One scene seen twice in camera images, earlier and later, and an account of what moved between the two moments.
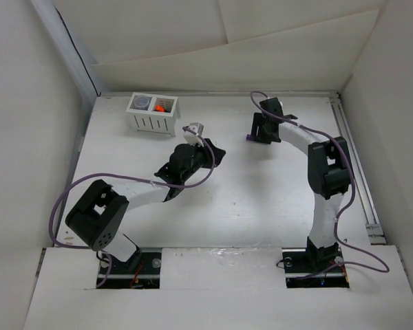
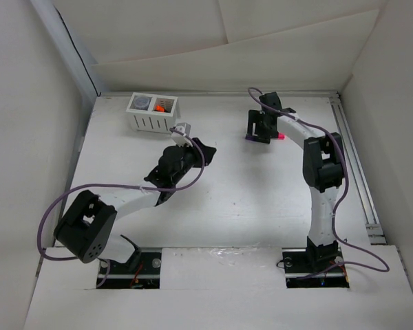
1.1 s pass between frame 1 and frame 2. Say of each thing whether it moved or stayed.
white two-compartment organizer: stayed
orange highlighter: stayed
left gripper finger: moved
